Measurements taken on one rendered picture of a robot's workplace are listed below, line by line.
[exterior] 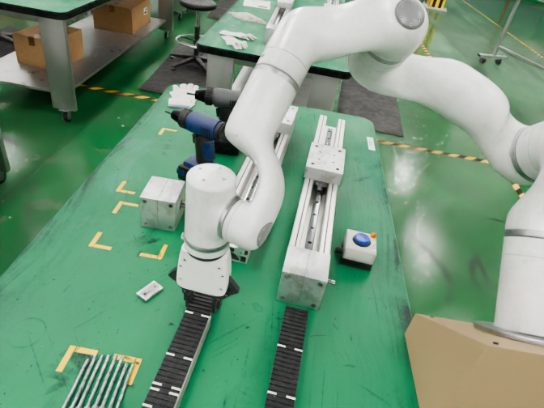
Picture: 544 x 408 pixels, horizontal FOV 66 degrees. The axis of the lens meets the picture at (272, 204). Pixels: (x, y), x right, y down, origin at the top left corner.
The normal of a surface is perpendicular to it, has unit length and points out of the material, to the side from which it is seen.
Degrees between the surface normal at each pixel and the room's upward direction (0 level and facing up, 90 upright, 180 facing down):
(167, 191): 0
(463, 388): 90
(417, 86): 77
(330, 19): 39
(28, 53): 90
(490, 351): 90
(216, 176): 1
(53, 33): 90
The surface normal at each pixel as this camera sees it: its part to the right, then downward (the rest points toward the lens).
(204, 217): -0.35, 0.48
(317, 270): 0.14, -0.79
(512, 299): -0.89, -0.20
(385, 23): -0.44, 0.08
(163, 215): -0.07, 0.58
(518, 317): -0.75, -0.19
